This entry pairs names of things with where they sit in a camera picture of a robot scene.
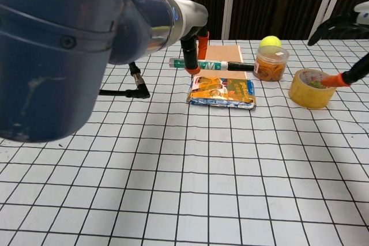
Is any green white marker body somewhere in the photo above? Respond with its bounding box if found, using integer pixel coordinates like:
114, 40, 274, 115
169, 58, 228, 71

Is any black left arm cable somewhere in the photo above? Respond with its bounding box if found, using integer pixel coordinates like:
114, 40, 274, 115
99, 61, 150, 99

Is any brown spiral notebook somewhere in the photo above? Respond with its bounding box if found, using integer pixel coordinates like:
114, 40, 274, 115
198, 44, 254, 80

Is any clear jar of rubber bands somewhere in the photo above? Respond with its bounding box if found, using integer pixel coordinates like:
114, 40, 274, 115
253, 46, 289, 82

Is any white metal frame post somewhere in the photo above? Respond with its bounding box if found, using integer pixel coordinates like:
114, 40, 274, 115
221, 0, 238, 40
310, 0, 351, 39

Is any black marker cap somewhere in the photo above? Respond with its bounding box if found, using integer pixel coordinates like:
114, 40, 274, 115
226, 61, 254, 72

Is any orange blue foil snack packet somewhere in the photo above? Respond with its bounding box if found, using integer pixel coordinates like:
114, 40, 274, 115
186, 75, 257, 111

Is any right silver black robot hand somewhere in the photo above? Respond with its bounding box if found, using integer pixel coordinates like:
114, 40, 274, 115
307, 1, 369, 88

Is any white black checkered tablecloth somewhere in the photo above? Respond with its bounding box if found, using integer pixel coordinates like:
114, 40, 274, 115
0, 38, 369, 246

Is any yellow packing tape roll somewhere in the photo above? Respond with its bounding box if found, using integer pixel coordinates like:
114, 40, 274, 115
288, 69, 337, 110

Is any yellow tennis ball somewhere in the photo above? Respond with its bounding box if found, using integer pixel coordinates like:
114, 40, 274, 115
258, 35, 282, 50

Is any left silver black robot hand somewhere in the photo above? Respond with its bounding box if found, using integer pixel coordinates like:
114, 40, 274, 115
180, 1, 210, 76

